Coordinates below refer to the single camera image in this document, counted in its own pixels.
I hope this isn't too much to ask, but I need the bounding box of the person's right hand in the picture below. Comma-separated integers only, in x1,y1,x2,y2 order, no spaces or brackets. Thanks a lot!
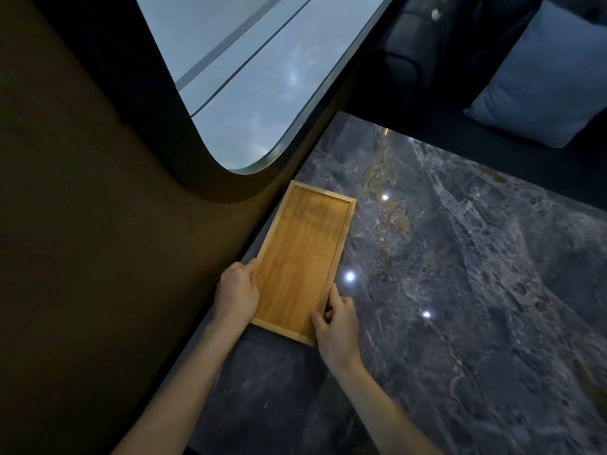
310,282,362,373

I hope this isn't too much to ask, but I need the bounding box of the person's left hand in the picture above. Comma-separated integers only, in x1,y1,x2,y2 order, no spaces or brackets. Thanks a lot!
212,258,261,326

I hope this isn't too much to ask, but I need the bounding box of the rectangular wooden tray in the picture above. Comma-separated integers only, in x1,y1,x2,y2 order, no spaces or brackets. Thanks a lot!
249,180,357,347

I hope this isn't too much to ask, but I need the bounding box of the person's left forearm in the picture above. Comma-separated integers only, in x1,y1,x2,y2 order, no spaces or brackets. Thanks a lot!
110,313,248,455

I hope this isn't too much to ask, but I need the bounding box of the person's right forearm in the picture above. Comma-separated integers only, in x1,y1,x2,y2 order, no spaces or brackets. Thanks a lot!
334,355,445,455

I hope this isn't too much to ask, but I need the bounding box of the rounded glass window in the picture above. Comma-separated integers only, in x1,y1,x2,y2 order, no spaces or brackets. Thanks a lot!
133,0,396,175

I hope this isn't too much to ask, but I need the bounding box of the dark blue sofa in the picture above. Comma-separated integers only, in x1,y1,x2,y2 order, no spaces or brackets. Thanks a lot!
365,0,607,185

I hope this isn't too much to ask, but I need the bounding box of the blue cushion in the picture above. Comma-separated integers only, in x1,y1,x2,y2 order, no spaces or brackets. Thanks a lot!
463,0,607,149

